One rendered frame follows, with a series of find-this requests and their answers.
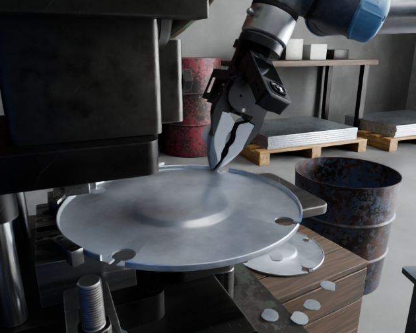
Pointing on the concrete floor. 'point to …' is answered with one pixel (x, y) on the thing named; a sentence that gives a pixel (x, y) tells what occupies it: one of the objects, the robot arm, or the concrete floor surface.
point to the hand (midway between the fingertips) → (218, 163)
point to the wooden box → (343, 285)
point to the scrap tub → (353, 206)
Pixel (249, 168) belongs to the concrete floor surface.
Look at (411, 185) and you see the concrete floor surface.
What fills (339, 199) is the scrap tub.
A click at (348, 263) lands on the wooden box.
